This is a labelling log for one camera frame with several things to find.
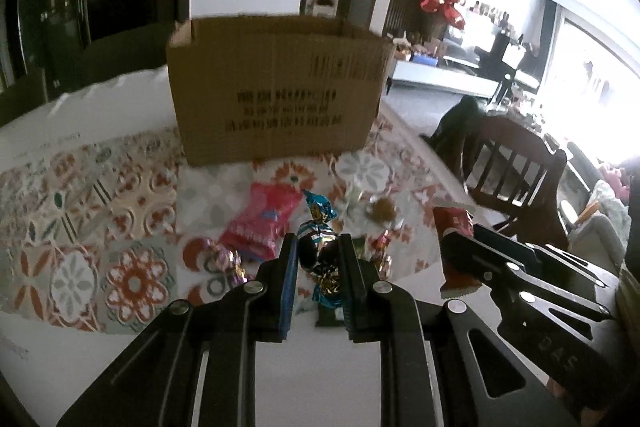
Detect dark green cloth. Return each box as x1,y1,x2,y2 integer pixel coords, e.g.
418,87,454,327
430,96,493,178

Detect grey sofa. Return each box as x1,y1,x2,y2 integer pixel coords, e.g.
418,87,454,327
565,142,632,258

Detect red balloon decoration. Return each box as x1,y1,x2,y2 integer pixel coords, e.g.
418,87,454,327
420,0,468,28

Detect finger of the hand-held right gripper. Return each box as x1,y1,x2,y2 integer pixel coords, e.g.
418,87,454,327
440,231,617,324
472,223,607,289

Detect white low cabinet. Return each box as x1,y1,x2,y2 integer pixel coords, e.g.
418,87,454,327
387,57,496,100

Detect clear wrapped brown candy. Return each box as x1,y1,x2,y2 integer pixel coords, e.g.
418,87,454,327
345,187,406,233

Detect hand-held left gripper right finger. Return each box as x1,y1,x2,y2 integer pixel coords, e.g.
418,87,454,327
339,233,581,427

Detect brown wooden chair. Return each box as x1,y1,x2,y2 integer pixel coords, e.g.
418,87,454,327
457,112,571,253

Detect brown cardboard box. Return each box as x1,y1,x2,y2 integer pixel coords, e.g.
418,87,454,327
166,14,396,168

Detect floral patterned table mat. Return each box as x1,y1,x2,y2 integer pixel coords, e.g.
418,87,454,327
0,107,481,338

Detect pink snack packet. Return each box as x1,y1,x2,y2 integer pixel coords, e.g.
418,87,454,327
220,181,296,264

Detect red snack packet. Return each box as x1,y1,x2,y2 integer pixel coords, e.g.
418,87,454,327
432,206,482,300

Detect pink foil candy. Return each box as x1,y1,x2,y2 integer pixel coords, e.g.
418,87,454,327
202,237,251,283

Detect row of bottles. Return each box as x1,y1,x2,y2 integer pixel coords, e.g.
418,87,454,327
462,0,511,25

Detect blue foil candy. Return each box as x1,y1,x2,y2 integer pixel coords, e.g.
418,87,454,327
296,189,351,308

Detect red gold foil candy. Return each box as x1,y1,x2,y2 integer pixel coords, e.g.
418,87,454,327
370,229,396,280

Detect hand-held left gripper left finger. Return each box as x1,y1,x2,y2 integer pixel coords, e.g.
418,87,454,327
55,233,301,427

